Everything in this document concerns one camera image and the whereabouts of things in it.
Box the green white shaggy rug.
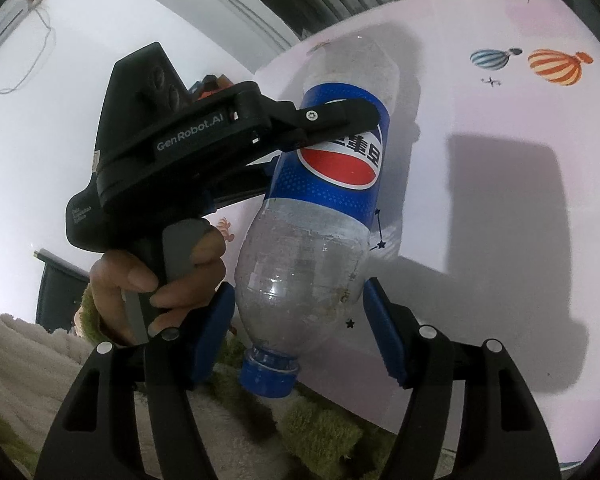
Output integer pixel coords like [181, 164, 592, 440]
[0, 280, 398, 480]

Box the white wall cable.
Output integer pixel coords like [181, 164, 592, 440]
[0, 0, 57, 101]

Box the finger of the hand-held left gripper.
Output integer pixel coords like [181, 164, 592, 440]
[202, 152, 281, 213]
[270, 97, 385, 153]

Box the dark chair back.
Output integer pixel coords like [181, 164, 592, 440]
[35, 250, 91, 333]

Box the clear plastic bottle blue label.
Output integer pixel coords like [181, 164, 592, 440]
[234, 35, 401, 398]

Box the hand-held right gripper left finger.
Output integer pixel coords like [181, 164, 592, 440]
[34, 281, 237, 480]

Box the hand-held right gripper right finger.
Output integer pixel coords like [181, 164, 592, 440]
[362, 276, 561, 480]

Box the person's left hand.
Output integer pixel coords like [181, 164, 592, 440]
[89, 231, 227, 346]

